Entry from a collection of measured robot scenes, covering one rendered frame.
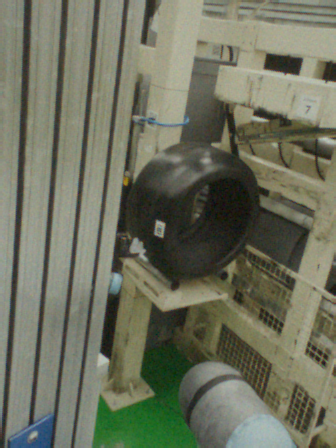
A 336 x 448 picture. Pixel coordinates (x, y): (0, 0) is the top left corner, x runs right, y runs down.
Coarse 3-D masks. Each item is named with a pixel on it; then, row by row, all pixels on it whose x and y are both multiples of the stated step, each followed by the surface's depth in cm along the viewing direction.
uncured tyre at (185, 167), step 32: (160, 160) 190; (192, 160) 182; (224, 160) 186; (160, 192) 180; (192, 192) 180; (224, 192) 226; (256, 192) 201; (128, 224) 197; (224, 224) 227; (160, 256) 187; (192, 256) 222; (224, 256) 207
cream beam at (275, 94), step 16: (224, 80) 209; (240, 80) 201; (256, 80) 194; (272, 80) 187; (288, 80) 181; (304, 80) 193; (224, 96) 210; (240, 96) 202; (256, 96) 194; (272, 96) 188; (288, 96) 181; (320, 96) 170; (272, 112) 189; (288, 112) 182; (320, 112) 171
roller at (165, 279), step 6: (138, 258) 215; (144, 258) 213; (144, 264) 211; (150, 264) 208; (150, 270) 207; (156, 270) 204; (156, 276) 205; (162, 276) 201; (168, 276) 199; (162, 282) 201; (168, 282) 197; (174, 282) 196; (174, 288) 196
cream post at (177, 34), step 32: (192, 0) 193; (160, 32) 201; (192, 32) 199; (160, 64) 203; (192, 64) 205; (160, 96) 205; (160, 128) 208; (128, 288) 240; (128, 320) 242; (128, 352) 249; (128, 384) 259
